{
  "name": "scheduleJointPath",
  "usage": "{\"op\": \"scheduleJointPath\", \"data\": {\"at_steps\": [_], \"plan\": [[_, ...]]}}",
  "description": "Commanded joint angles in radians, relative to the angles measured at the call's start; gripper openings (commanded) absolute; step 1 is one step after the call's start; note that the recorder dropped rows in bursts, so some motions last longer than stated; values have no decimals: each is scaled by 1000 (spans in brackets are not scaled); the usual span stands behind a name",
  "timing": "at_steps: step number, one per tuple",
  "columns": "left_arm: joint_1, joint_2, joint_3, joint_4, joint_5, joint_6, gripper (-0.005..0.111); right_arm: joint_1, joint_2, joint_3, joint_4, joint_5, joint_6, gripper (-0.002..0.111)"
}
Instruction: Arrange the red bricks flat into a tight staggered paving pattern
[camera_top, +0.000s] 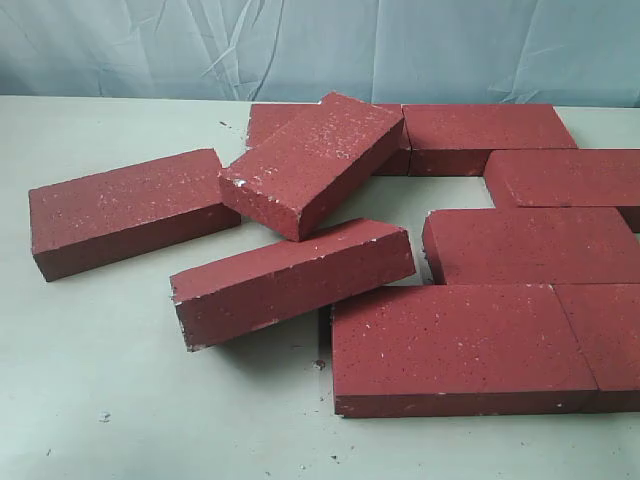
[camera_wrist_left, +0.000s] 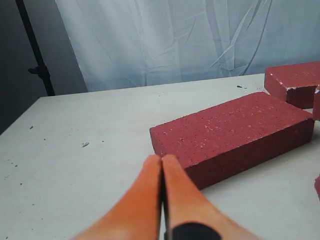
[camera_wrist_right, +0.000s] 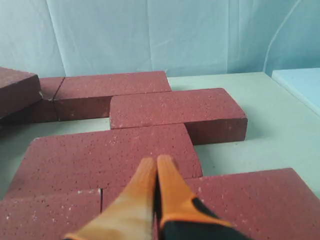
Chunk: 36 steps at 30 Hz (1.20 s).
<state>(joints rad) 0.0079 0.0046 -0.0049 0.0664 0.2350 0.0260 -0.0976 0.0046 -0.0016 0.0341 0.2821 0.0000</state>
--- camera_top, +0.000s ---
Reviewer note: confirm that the second row right brick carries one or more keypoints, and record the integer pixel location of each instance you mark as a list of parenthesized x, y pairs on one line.
[(564, 178)]

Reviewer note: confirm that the third row red brick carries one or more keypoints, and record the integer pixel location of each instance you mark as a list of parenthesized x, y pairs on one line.
[(530, 246)]

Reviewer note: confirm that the front large red brick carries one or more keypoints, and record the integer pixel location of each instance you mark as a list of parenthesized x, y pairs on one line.
[(460, 350)]

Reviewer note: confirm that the pale wrinkled backdrop cloth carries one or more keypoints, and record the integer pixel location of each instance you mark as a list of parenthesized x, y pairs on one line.
[(576, 53)]

